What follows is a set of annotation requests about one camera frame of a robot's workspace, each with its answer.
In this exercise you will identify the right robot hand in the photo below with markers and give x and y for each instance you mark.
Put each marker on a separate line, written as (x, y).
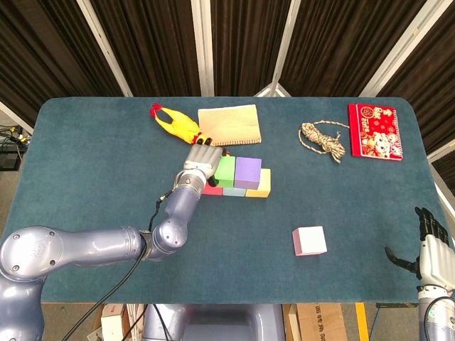
(433, 263)

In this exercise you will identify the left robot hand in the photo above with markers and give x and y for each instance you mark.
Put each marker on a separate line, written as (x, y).
(202, 158)

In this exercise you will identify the green foam cube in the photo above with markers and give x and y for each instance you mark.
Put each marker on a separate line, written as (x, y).
(225, 174)

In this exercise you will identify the red foam cube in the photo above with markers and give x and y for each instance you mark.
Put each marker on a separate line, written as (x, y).
(212, 190)

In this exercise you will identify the purple foam cube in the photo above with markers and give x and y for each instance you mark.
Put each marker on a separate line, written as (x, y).
(247, 171)

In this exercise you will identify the yellow foam cube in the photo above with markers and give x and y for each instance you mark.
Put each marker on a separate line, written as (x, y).
(261, 186)

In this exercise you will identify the pink foam cube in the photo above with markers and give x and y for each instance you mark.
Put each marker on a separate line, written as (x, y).
(310, 241)

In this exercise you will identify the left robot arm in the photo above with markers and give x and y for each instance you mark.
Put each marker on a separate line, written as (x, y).
(89, 255)

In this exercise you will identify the yellow rubber chicken toy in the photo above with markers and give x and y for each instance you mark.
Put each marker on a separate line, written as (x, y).
(177, 124)

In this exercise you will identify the yellow spiral notebook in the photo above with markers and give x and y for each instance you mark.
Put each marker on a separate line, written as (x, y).
(231, 122)

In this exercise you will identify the light blue foam cube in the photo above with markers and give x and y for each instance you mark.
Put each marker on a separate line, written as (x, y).
(234, 192)

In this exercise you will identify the dark brown curtain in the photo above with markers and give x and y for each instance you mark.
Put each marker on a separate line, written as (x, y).
(433, 71)
(42, 42)
(337, 42)
(149, 42)
(245, 42)

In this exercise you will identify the teal felt table cloth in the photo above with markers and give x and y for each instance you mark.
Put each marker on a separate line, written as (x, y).
(249, 277)

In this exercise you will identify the brown cardboard box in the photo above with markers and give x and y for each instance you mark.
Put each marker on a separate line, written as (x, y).
(320, 323)

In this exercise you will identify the red festive spiral calendar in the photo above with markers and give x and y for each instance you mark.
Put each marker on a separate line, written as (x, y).
(377, 131)

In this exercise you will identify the light wooden board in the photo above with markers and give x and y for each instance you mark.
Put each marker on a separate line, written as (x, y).
(292, 323)

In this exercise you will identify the grey-blue robot torso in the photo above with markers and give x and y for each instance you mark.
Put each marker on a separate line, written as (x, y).
(220, 323)

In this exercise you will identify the white cardboard box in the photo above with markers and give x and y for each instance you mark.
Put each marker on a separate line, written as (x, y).
(112, 327)

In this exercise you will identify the black device box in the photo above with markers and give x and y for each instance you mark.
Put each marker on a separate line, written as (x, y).
(9, 161)

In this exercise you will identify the white frame post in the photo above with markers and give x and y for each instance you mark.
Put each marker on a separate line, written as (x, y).
(202, 46)
(442, 154)
(288, 35)
(14, 116)
(104, 46)
(401, 46)

